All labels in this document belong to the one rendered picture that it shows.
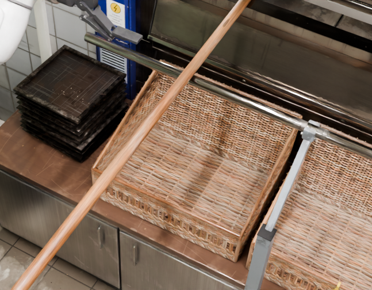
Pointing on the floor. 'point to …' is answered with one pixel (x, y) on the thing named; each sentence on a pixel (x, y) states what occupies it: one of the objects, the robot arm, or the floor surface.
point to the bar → (258, 265)
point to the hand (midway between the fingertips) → (135, 15)
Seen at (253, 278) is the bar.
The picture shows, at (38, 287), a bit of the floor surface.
